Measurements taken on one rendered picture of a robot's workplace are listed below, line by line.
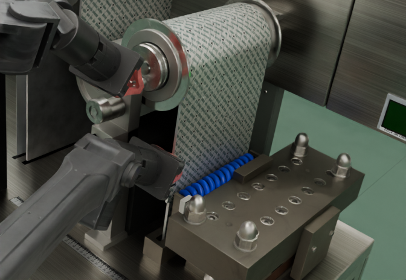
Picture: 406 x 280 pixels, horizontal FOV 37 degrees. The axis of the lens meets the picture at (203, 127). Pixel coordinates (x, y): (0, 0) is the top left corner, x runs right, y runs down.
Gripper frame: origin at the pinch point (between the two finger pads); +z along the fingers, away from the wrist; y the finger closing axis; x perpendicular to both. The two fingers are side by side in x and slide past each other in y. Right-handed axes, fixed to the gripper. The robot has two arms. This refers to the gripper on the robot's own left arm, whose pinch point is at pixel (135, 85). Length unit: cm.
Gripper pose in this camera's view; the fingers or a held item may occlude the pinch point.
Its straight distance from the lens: 93.3
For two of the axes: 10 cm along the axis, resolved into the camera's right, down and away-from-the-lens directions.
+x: 4.9, -8.7, 0.8
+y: 7.8, 3.9, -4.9
